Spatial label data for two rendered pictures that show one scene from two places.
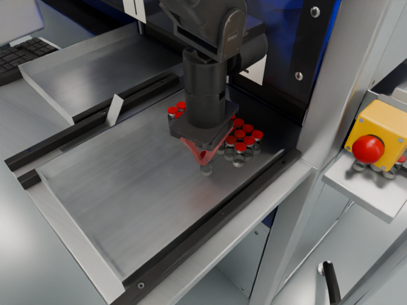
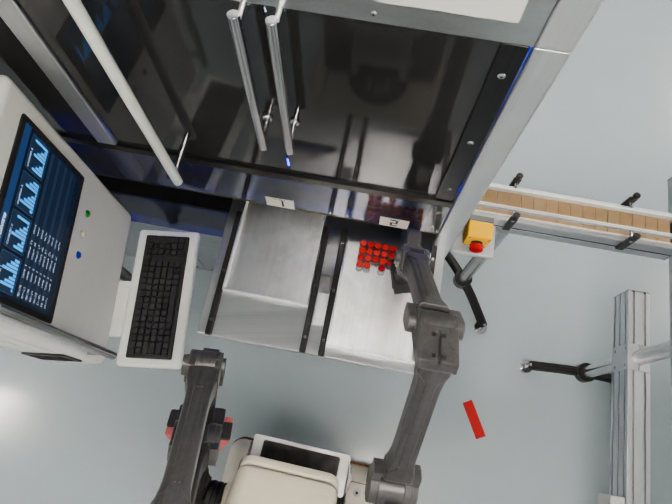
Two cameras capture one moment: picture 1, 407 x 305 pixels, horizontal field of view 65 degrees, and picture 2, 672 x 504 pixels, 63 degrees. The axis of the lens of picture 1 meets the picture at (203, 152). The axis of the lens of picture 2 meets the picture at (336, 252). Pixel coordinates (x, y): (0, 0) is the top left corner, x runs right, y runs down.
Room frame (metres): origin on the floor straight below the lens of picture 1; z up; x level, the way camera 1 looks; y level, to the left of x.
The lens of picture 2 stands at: (0.12, 0.43, 2.50)
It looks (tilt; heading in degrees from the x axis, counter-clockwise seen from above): 71 degrees down; 323
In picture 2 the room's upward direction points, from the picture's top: 2 degrees clockwise
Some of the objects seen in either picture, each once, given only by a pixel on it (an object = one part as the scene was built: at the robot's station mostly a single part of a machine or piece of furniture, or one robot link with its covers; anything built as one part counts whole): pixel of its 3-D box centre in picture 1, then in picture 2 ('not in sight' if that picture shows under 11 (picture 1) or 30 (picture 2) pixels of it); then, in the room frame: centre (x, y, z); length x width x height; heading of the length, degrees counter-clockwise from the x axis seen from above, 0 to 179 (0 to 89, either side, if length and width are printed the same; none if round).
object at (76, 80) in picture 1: (111, 66); (277, 245); (0.69, 0.23, 0.90); 0.34 x 0.26 x 0.04; 134
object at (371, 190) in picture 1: (373, 176); (474, 234); (0.37, -0.31, 0.87); 0.14 x 0.13 x 0.02; 134
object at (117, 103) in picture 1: (92, 124); (321, 300); (0.46, 0.22, 0.91); 0.14 x 0.03 x 0.06; 135
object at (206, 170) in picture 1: (206, 164); not in sight; (0.37, 0.00, 0.90); 0.02 x 0.02 x 0.04
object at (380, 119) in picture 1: (383, 132); (478, 231); (0.35, -0.27, 1.00); 0.08 x 0.07 x 0.07; 134
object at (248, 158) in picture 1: (217, 127); (387, 257); (0.46, -0.03, 0.91); 0.18 x 0.02 x 0.05; 43
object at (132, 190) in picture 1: (163, 165); (379, 298); (0.37, 0.07, 0.90); 0.34 x 0.26 x 0.04; 133
